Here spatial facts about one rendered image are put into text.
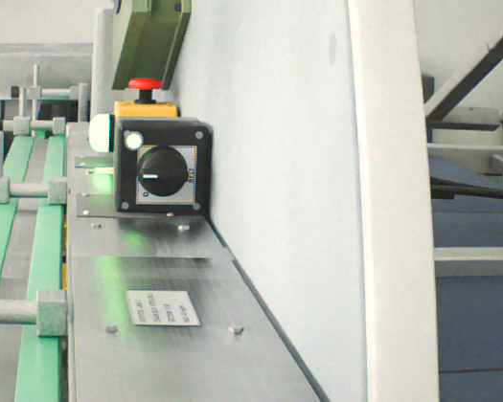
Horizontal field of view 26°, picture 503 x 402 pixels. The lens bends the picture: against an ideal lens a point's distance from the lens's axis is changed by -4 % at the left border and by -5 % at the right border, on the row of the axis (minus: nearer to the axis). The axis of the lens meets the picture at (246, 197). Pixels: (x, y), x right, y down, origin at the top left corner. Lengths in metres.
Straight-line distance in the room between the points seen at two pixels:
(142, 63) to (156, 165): 0.41
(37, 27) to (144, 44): 4.02
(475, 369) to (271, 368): 0.14
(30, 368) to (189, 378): 0.11
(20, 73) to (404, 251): 2.13
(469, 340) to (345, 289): 0.22
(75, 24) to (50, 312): 4.67
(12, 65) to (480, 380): 2.04
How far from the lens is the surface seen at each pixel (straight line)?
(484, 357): 0.71
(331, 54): 0.57
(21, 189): 1.15
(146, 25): 1.27
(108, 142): 1.30
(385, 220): 0.51
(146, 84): 1.30
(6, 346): 0.69
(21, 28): 5.34
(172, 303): 0.72
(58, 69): 2.59
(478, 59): 1.91
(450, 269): 0.92
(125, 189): 1.01
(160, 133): 1.00
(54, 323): 0.70
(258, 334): 0.66
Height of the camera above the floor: 0.88
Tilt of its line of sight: 9 degrees down
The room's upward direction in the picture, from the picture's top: 89 degrees counter-clockwise
